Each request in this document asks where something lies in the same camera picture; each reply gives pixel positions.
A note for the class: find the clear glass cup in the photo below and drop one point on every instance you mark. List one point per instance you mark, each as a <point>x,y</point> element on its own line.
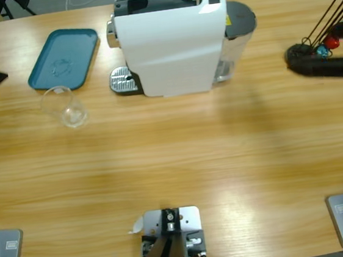
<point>68,111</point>

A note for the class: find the white capsule coffee machine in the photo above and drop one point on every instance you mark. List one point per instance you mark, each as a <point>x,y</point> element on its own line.
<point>169,52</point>

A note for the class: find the blue foil coffee capsule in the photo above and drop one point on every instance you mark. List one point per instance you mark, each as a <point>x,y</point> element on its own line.
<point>323,51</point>

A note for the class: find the red coffee capsule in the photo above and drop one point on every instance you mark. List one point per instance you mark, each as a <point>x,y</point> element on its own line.
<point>332,41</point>

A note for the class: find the black capsule holder with rods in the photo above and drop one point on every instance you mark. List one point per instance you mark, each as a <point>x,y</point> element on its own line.
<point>297,51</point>

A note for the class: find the black chair legs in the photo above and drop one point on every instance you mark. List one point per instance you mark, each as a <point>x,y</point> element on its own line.
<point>14,5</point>

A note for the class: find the teal plastic tray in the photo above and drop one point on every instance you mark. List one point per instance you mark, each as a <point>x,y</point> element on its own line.
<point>63,60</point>

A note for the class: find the clear water tank dark lid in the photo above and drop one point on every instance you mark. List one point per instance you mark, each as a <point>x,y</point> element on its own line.
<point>238,20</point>

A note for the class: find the white paper tag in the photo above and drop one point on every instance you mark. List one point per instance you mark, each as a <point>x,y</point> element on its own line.
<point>137,225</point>

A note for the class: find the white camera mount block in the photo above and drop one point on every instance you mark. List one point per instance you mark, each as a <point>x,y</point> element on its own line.
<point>190,221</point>

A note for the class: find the dark camera post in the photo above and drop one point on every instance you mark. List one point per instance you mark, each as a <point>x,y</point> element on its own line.
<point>166,255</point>

